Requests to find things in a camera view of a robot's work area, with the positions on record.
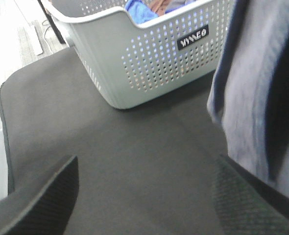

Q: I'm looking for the grey microfibre towel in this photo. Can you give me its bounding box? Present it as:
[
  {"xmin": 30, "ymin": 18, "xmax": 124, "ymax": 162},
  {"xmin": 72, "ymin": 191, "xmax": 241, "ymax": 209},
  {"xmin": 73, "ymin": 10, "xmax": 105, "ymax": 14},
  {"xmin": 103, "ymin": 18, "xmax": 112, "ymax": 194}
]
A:
[{"xmin": 207, "ymin": 0, "xmax": 289, "ymax": 198}]

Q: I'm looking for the brown cloth in basket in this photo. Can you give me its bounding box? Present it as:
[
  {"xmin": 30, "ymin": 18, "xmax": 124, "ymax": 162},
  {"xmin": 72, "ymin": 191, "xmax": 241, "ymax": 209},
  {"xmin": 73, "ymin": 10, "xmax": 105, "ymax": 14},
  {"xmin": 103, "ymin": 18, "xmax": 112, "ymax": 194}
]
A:
[{"xmin": 149, "ymin": 0, "xmax": 172, "ymax": 16}]

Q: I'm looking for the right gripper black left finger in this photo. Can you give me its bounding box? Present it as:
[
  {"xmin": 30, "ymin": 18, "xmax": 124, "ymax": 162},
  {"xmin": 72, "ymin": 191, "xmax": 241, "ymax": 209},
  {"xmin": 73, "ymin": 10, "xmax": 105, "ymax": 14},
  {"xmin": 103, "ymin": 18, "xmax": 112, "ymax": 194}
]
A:
[{"xmin": 0, "ymin": 156, "xmax": 79, "ymax": 235}]

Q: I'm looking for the black cable on floor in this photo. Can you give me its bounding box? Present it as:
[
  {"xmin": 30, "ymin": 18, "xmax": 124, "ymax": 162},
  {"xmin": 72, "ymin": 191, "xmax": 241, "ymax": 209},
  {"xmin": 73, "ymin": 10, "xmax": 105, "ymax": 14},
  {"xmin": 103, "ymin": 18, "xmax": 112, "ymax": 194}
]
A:
[{"xmin": 38, "ymin": 0, "xmax": 67, "ymax": 52}]

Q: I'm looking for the blue cloth in basket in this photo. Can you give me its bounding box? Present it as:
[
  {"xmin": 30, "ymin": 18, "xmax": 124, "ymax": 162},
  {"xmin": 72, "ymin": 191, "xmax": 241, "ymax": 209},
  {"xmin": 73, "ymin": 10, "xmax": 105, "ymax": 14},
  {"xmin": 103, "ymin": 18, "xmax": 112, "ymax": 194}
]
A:
[{"xmin": 124, "ymin": 0, "xmax": 158, "ymax": 24}]

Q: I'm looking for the black table mat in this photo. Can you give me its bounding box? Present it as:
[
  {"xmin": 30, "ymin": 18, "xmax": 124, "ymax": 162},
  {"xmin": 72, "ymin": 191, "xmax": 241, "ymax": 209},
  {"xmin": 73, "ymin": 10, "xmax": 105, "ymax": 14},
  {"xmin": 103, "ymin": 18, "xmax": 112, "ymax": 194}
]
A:
[{"xmin": 0, "ymin": 46, "xmax": 289, "ymax": 235}]

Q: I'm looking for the white power strip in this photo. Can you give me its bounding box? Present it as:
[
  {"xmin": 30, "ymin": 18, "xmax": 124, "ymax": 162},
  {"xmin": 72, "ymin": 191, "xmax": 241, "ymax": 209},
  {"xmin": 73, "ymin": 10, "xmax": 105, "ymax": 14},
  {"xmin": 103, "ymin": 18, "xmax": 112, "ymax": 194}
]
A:
[{"xmin": 29, "ymin": 24, "xmax": 43, "ymax": 55}]

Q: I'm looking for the grey perforated laundry basket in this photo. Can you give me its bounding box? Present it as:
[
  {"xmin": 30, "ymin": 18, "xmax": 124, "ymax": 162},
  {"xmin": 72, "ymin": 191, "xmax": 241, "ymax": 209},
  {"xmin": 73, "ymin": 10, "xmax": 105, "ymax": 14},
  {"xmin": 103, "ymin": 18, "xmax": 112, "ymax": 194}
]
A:
[{"xmin": 42, "ymin": 0, "xmax": 235, "ymax": 109}]

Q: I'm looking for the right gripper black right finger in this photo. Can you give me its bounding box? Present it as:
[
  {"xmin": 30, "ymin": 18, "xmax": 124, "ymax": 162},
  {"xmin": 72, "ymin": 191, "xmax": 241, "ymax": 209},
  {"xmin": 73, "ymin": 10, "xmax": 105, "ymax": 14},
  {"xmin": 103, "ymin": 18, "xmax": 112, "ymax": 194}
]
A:
[{"xmin": 212, "ymin": 155, "xmax": 289, "ymax": 235}]

